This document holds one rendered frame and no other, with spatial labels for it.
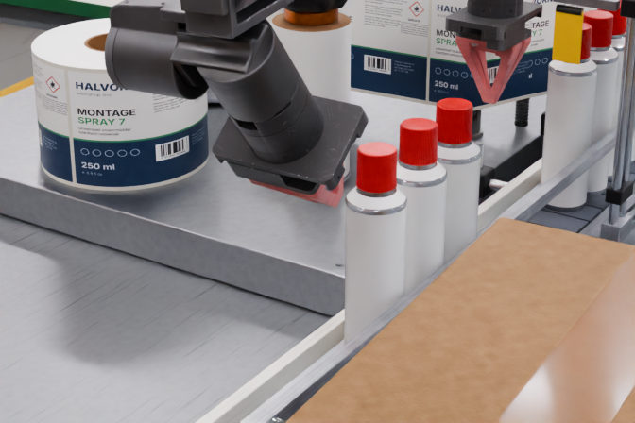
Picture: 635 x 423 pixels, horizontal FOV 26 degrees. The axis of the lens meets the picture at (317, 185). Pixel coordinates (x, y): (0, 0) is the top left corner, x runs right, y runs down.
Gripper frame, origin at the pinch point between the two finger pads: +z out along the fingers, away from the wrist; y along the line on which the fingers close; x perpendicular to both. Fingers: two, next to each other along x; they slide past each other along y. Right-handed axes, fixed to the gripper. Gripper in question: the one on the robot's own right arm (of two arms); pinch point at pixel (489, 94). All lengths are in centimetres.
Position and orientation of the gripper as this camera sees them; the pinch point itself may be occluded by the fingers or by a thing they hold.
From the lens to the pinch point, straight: 146.1
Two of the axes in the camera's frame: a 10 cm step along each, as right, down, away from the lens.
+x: 8.4, 2.1, -4.9
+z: 0.0, 9.2, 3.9
